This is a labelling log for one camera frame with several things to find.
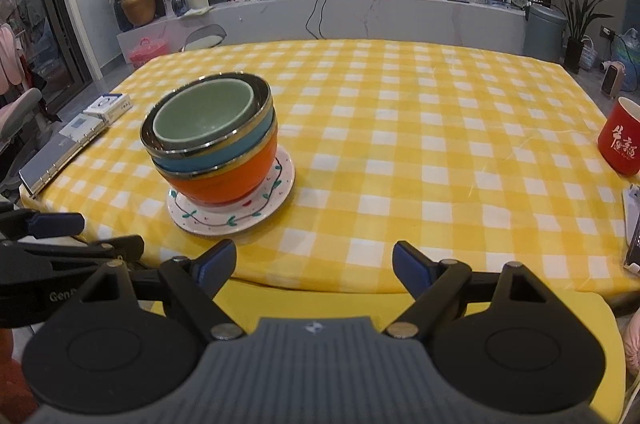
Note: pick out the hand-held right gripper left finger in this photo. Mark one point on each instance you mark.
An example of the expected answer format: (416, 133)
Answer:
(217, 261)

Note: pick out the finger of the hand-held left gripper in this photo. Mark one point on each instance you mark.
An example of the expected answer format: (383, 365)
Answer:
(60, 224)
(115, 246)

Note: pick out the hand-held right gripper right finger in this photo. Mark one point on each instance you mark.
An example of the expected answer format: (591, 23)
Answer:
(412, 264)

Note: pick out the orange steel bowl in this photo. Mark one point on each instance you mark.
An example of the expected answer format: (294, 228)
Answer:
(225, 184)

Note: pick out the blue steel bowl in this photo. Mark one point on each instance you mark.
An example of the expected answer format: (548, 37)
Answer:
(200, 163)

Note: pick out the white fruit-print plate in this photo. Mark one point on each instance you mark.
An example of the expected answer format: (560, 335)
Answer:
(280, 179)

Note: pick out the green ceramic bowl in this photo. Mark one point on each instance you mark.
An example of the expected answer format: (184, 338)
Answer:
(200, 113)

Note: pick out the yellow seat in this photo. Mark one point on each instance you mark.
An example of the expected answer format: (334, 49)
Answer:
(325, 304)

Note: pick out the pink office chair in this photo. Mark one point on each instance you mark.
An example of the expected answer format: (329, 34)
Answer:
(20, 113)

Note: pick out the white box with blue print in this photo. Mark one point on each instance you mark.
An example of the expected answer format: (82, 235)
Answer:
(110, 106)

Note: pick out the pink plastic basket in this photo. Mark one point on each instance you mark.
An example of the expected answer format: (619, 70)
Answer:
(147, 52)

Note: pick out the glass sliding door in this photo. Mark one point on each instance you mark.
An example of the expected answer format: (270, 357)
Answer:
(45, 28)

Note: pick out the black smartphone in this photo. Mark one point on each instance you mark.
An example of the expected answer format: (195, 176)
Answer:
(634, 249)

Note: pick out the grey folding chair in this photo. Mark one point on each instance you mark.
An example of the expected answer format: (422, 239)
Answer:
(205, 36)

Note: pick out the white plastic case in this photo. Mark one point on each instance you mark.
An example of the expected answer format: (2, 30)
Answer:
(631, 204)

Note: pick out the gold vase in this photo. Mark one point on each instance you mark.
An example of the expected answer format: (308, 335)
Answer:
(139, 6)

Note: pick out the red cup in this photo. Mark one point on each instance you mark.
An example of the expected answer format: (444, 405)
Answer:
(620, 143)

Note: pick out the tall plant in black pot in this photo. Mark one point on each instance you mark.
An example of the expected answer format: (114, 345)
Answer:
(574, 53)

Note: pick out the grey trash bin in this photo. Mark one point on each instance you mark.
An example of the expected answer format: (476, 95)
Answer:
(545, 33)

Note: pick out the woven basket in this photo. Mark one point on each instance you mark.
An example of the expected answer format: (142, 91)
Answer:
(589, 56)

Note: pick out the beige space heater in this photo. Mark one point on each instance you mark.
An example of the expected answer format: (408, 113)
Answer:
(612, 78)

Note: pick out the blue water jug in bag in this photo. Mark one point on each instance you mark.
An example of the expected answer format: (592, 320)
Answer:
(631, 53)

